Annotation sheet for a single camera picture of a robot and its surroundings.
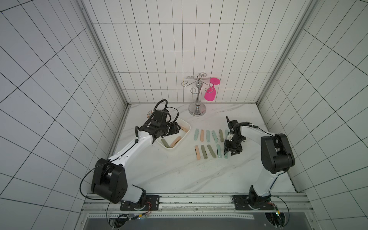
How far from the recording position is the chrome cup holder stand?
94cm

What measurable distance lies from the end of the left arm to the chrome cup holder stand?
280 millimetres

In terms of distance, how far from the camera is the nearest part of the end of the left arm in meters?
0.60
